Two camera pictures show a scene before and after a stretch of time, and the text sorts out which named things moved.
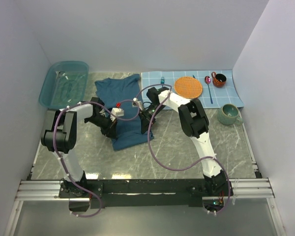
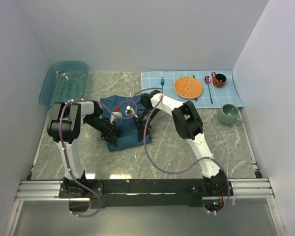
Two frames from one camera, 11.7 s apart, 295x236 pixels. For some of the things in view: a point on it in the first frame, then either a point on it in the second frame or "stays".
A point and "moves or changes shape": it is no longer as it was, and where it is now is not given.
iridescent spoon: [207, 79] stays
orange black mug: [219, 80] stays
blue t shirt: [118, 95] moves or changes shape
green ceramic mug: [228, 115] stays
